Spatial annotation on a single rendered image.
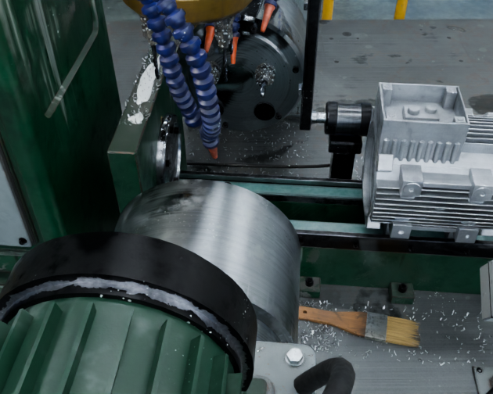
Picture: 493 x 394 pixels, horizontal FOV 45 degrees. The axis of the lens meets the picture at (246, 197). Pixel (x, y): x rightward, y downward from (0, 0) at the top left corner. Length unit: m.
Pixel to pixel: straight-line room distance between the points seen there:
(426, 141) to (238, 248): 0.36
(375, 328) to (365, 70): 0.83
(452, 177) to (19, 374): 0.70
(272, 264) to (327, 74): 1.01
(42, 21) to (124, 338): 0.58
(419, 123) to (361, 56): 0.86
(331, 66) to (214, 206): 1.03
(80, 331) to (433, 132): 0.65
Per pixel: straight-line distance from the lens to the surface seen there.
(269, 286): 0.65
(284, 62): 1.10
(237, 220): 0.68
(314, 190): 1.07
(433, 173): 0.92
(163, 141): 0.93
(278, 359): 0.56
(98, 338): 0.35
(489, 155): 0.95
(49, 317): 0.36
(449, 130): 0.89
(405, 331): 1.04
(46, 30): 0.86
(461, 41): 1.86
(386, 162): 0.89
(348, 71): 1.64
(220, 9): 0.75
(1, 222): 0.92
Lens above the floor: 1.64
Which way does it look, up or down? 43 degrees down
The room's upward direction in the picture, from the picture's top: straight up
